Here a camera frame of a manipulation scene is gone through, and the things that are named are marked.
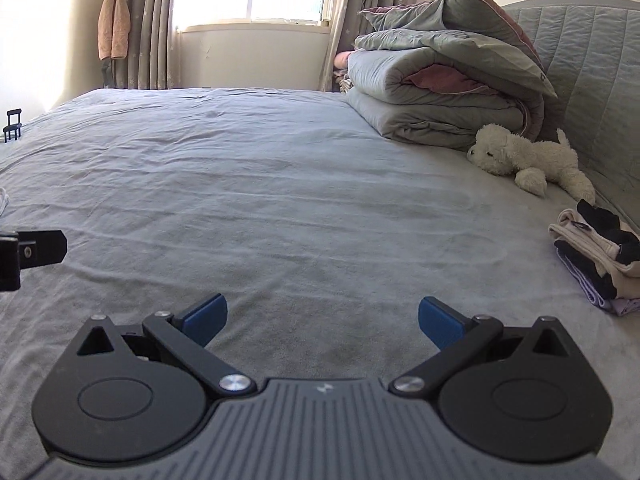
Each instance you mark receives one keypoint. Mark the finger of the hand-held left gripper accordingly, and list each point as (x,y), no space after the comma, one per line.
(45,247)

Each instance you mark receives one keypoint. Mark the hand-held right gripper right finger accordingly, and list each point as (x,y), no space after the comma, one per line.
(440,322)

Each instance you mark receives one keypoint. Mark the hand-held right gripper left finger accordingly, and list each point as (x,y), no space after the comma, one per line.
(205,317)

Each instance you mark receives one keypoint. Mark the cream shirt with black sleeves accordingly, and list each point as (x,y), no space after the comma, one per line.
(575,232)

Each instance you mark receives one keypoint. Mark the white garment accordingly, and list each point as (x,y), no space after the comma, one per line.
(3,202)

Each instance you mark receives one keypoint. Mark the small black chair stand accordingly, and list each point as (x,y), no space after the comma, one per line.
(12,127)

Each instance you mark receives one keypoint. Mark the grey bed sheet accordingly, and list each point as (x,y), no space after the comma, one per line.
(250,185)

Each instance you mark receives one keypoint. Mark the white plush dog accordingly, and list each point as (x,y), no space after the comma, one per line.
(500,152)

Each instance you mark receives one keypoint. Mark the dark hanging cloth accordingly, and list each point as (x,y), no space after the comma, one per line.
(107,72)

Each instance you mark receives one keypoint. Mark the folded purple garment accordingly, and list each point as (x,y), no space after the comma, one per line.
(625,306)

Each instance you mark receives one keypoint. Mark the hanging pink fleece garment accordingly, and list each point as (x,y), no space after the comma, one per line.
(114,20)

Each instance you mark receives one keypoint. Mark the stack of patterned folded blankets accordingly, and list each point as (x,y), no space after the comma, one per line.
(341,81)

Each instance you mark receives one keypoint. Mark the grey-green quilt with maroon lining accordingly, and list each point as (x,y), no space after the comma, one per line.
(425,45)

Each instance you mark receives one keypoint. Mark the pink blanket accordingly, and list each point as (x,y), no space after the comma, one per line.
(342,60)

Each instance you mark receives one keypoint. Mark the grey quilted headboard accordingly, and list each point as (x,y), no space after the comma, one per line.
(590,85)

